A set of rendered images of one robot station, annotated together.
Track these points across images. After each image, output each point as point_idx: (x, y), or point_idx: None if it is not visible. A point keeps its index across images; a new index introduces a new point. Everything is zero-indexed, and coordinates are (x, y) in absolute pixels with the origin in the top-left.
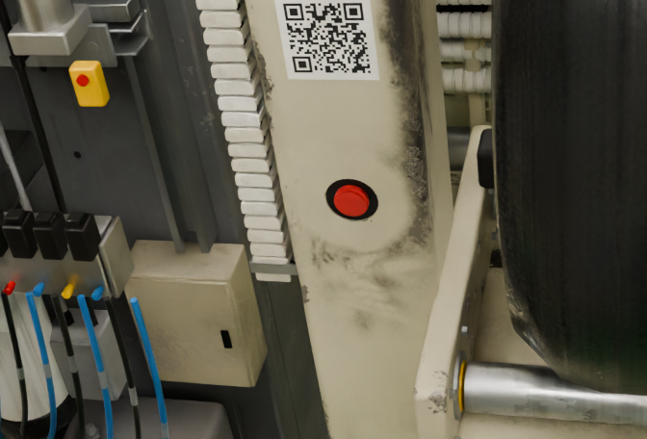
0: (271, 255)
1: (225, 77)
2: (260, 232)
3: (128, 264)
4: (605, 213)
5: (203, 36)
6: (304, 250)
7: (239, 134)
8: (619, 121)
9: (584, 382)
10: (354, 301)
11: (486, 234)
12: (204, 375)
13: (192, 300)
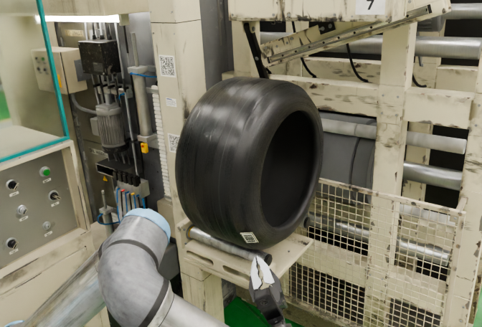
0: (168, 193)
1: (161, 149)
2: (166, 187)
3: (148, 192)
4: (181, 176)
5: (158, 139)
6: (172, 193)
7: (163, 163)
8: (184, 158)
9: (194, 224)
10: (181, 209)
11: None
12: (171, 234)
13: (169, 211)
